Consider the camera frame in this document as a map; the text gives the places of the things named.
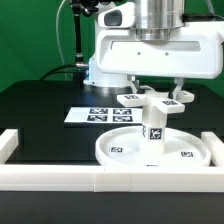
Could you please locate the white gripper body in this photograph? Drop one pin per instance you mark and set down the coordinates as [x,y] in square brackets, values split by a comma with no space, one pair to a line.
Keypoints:
[193,51]

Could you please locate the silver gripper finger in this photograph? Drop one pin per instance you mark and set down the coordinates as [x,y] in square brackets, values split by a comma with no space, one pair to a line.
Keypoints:
[138,86]
[174,92]

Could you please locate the white cross-shaped table base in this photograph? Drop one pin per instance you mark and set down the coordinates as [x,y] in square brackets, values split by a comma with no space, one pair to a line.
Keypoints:
[159,100]

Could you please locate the white round table top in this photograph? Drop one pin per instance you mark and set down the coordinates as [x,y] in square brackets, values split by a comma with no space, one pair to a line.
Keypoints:
[134,147]

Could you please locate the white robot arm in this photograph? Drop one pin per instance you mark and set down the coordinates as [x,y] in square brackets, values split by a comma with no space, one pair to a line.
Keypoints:
[153,38]

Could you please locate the white marker sheet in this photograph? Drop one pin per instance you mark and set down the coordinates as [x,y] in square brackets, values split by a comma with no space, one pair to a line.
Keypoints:
[104,115]

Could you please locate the white U-shaped frame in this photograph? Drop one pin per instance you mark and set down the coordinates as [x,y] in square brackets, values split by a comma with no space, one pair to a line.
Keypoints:
[100,178]

